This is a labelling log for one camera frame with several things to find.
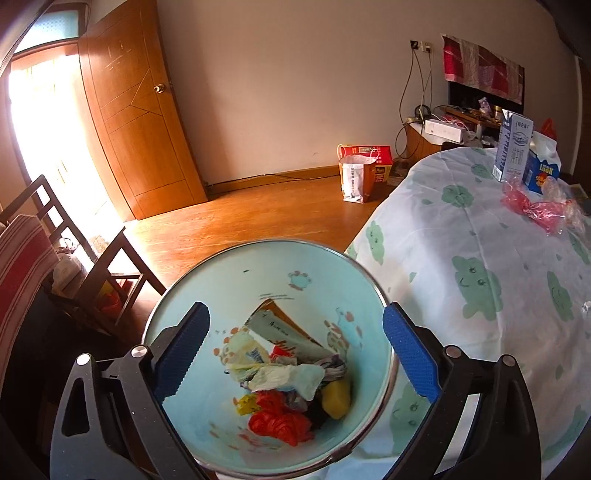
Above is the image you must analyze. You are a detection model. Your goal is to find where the yellow white printed plastic bag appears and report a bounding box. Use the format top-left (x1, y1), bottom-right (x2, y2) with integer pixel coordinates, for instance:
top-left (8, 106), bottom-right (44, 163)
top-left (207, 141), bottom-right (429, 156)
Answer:
top-left (218, 329), bottom-right (325, 401)

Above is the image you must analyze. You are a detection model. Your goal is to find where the wall power outlet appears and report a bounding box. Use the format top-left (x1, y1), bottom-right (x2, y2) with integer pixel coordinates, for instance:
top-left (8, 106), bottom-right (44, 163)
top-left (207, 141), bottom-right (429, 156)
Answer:
top-left (410, 40), bottom-right (432, 53)

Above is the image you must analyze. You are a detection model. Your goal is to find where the red gift box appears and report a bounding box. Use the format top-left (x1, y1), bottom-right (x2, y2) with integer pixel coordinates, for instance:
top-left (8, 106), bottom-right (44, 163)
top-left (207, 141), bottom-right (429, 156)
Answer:
top-left (337, 144), bottom-right (394, 183)

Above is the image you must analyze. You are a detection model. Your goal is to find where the red patterned cloth cover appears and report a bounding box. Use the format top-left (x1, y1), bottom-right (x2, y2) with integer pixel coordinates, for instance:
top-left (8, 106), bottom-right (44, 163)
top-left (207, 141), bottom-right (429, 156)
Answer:
top-left (442, 35), bottom-right (525, 106)

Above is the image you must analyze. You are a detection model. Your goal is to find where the black television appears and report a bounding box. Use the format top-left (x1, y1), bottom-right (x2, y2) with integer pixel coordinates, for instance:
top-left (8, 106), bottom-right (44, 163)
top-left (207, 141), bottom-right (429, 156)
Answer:
top-left (448, 81), bottom-right (524, 114)

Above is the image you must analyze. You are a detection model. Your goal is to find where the red bag on cabinet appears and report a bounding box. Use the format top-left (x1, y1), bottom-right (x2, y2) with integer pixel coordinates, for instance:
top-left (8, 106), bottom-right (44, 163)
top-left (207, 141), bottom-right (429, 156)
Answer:
top-left (540, 118), bottom-right (557, 141)

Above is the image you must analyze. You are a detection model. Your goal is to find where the orange yellow snack bag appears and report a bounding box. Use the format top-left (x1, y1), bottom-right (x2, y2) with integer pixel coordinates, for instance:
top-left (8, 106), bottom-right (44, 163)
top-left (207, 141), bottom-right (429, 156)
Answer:
top-left (245, 299), bottom-right (332, 363)

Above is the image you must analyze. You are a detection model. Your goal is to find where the dark wooden chair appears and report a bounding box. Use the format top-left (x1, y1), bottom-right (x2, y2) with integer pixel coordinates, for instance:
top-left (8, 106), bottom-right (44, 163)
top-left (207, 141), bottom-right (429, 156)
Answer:
top-left (1, 175), bottom-right (166, 337)

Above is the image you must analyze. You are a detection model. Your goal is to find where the light blue cartoon trash bin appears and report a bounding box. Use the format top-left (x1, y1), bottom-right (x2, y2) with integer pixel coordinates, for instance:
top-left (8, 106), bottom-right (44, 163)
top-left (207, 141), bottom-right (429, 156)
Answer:
top-left (143, 240), bottom-right (398, 478)

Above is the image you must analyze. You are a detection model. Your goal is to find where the wooden door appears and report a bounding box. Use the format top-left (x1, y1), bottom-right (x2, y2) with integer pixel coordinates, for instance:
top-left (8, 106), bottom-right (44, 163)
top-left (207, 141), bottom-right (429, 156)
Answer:
top-left (78, 1), bottom-right (207, 220)

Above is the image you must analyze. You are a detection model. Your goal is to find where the red crumpled plastic bag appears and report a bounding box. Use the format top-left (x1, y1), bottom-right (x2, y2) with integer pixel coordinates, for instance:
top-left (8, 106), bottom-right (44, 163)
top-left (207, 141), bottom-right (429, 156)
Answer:
top-left (249, 390), bottom-right (314, 447)

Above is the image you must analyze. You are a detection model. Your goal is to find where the yellow sponge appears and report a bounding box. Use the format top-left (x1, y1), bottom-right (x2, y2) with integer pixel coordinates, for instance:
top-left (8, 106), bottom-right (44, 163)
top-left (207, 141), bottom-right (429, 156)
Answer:
top-left (322, 377), bottom-right (352, 420)

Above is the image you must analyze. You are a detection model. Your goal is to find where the tall white milk carton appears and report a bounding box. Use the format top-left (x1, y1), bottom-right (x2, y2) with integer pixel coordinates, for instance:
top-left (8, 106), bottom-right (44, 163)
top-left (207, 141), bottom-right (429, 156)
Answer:
top-left (492, 109), bottom-right (534, 182)

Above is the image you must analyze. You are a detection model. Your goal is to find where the hanging black cable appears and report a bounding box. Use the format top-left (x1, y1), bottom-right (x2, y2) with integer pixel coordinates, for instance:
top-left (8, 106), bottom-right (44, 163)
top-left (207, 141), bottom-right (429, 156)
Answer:
top-left (393, 48), bottom-right (433, 163)

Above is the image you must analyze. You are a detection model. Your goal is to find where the red striped blanket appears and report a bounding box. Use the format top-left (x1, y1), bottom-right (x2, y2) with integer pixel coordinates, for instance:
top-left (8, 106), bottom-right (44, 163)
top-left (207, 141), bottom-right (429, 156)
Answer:
top-left (0, 215), bottom-right (58, 382)

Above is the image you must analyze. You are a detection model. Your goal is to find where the white paper shopping bag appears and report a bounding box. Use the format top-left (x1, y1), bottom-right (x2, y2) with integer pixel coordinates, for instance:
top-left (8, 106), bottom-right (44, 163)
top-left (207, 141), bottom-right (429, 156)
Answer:
top-left (339, 155), bottom-right (376, 204)

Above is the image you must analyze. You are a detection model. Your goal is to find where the pink transparent plastic bag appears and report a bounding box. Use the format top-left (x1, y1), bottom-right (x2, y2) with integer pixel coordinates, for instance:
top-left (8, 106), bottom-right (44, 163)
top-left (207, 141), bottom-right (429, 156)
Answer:
top-left (501, 182), bottom-right (566, 235)

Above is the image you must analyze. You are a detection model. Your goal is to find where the clear crumpled plastic bag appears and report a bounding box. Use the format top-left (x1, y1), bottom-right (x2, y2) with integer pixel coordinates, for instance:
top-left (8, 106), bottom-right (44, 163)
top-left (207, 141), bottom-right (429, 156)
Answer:
top-left (542, 177), bottom-right (590, 234)

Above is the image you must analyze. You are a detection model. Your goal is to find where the blue white LOOK carton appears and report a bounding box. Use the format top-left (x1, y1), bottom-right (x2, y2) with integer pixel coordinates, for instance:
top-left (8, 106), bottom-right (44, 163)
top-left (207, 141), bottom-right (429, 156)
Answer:
top-left (523, 131), bottom-right (561, 194)

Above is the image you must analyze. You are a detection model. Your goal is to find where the plaid checkered cloth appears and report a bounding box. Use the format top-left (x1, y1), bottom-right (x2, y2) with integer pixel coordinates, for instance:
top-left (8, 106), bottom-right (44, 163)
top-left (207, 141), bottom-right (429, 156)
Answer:
top-left (280, 354), bottom-right (348, 412)

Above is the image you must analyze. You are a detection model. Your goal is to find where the white long box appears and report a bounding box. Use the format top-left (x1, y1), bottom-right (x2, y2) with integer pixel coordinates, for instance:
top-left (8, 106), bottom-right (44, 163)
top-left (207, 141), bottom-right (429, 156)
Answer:
top-left (424, 119), bottom-right (468, 144)

